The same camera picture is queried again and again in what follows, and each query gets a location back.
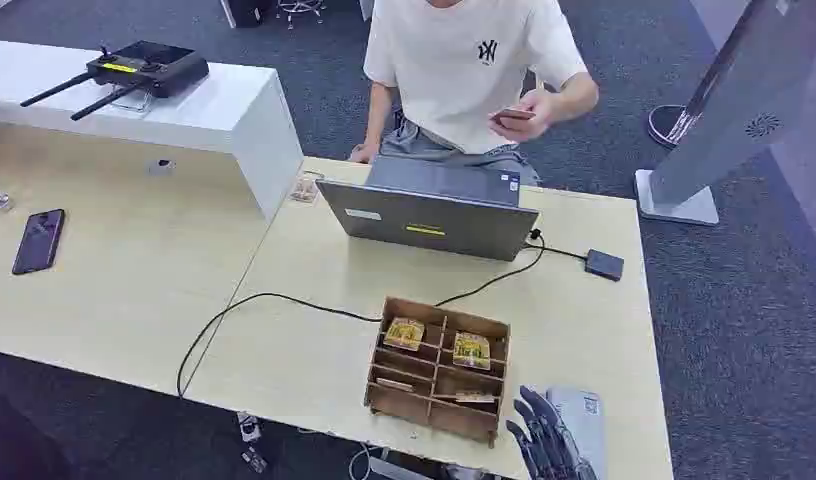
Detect person's left hand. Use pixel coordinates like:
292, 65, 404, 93
490, 89, 559, 144

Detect person's right hand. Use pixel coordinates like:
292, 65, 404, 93
348, 141, 381, 165

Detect dark smartphone with reddish case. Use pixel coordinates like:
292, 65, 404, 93
490, 107, 537, 125

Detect loose printed cards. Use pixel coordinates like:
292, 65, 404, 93
289, 173, 324, 204

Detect grey laptop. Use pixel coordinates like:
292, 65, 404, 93
315, 155, 540, 263

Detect person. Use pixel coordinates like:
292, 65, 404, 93
348, 0, 600, 187

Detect round black pole base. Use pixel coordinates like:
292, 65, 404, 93
647, 104, 702, 148

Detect chrome chair base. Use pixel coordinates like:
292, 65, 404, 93
275, 0, 327, 29

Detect dark external drive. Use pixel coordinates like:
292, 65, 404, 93
584, 248, 626, 283

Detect white desk riser shelf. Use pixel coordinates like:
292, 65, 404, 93
0, 38, 305, 223

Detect black box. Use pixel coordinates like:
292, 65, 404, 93
220, 0, 277, 30

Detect yellow printed card pack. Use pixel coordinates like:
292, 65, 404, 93
452, 331, 492, 371
382, 317, 427, 352

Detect grey kiosk stand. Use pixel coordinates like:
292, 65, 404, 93
634, 0, 816, 227

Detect black remote controller with antennas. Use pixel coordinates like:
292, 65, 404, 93
20, 40, 211, 123

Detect clear acrylic controller stand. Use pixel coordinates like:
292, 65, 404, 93
111, 84, 155, 114

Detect wooden compartment card box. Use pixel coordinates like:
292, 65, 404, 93
363, 296, 513, 449

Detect grey pad with code label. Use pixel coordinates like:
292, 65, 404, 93
547, 387, 608, 480

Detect small black power adapter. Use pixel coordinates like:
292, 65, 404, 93
240, 447, 269, 475

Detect black smartphone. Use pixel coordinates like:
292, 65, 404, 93
11, 208, 67, 276

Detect short black drive cable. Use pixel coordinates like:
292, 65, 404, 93
523, 243, 589, 262

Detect long black power cable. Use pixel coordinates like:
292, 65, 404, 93
176, 228, 547, 399

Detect white cable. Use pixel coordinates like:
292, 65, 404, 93
347, 442, 377, 480

